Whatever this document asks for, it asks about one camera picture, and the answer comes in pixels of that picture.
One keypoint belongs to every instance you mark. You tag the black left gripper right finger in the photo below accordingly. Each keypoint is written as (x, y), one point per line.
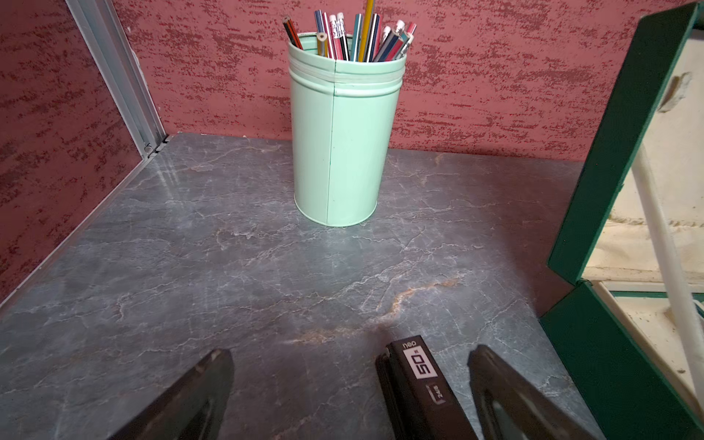
(510, 407)

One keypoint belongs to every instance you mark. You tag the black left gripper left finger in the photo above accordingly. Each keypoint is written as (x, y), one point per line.
(192, 408)

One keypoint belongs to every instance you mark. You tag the green jewelry box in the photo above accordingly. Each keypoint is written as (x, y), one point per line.
(615, 331)

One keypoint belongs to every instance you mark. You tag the white ribbon lid stay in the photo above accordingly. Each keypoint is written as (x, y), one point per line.
(679, 294)

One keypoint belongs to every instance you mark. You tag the mint green pencil cup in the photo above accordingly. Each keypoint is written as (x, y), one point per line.
(342, 115)

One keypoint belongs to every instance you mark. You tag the aluminium corner profile left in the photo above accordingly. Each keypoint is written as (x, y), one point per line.
(118, 64)

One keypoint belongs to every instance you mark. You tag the bundle of coloured pencils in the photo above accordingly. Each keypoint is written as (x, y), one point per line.
(361, 38)

